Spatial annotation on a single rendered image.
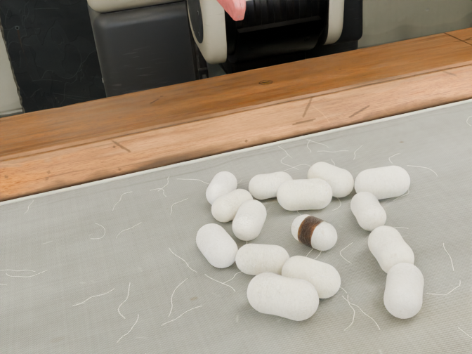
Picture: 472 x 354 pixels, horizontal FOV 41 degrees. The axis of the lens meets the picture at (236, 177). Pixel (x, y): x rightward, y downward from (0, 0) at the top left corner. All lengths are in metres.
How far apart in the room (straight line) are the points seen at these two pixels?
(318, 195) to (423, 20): 2.42
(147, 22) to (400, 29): 1.69
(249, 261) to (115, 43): 0.91
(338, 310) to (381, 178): 0.11
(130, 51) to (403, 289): 0.98
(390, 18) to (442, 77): 2.15
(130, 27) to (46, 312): 0.90
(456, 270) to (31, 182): 0.31
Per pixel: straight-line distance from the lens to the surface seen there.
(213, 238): 0.37
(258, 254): 0.36
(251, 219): 0.39
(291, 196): 0.41
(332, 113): 0.54
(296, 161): 0.49
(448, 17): 2.87
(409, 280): 0.34
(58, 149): 0.51
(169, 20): 1.23
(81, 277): 0.40
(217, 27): 0.95
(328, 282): 0.34
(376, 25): 2.71
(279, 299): 0.33
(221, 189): 0.42
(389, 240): 0.36
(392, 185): 0.42
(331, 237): 0.38
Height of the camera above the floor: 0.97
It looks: 29 degrees down
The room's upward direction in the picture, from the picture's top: 6 degrees counter-clockwise
